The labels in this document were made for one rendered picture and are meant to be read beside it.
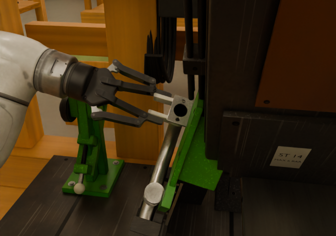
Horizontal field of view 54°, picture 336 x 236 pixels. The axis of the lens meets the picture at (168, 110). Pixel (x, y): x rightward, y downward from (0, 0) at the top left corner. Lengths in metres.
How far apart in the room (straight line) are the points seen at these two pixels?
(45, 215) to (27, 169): 0.24
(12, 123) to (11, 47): 0.14
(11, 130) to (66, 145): 0.51
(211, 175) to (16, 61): 0.42
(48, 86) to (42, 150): 0.53
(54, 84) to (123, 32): 0.30
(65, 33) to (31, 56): 0.39
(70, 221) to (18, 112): 0.31
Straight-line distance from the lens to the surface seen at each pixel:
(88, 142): 0.87
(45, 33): 1.09
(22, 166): 1.13
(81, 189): 0.87
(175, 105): 0.64
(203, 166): 0.59
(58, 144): 1.19
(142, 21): 0.87
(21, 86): 0.69
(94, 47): 1.03
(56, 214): 0.89
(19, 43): 0.70
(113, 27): 0.90
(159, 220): 0.72
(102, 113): 0.65
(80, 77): 0.65
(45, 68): 0.67
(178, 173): 0.58
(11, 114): 0.69
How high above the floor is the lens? 1.50
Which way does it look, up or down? 27 degrees down
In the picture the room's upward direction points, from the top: straight up
